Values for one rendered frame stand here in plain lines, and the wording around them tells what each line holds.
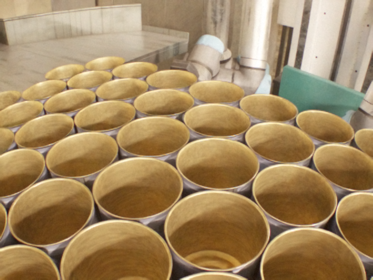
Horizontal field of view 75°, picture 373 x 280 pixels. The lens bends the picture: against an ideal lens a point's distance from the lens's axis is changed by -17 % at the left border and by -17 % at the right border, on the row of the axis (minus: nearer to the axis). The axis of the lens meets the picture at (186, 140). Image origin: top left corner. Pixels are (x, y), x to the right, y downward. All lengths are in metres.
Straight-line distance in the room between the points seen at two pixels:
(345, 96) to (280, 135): 0.71
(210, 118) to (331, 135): 0.15
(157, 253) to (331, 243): 0.12
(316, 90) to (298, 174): 0.79
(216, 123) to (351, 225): 0.19
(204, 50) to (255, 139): 0.45
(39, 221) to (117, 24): 0.82
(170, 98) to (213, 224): 0.18
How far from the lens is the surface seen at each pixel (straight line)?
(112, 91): 0.41
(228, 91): 0.39
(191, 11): 2.33
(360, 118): 0.70
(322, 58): 1.08
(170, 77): 0.43
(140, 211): 0.29
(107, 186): 0.25
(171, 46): 0.82
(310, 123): 0.35
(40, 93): 0.46
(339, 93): 1.01
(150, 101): 0.36
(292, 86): 1.05
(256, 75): 0.80
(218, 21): 0.91
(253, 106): 0.36
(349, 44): 1.05
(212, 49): 0.74
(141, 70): 0.47
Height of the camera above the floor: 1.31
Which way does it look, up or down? 35 degrees down
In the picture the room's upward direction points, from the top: 2 degrees clockwise
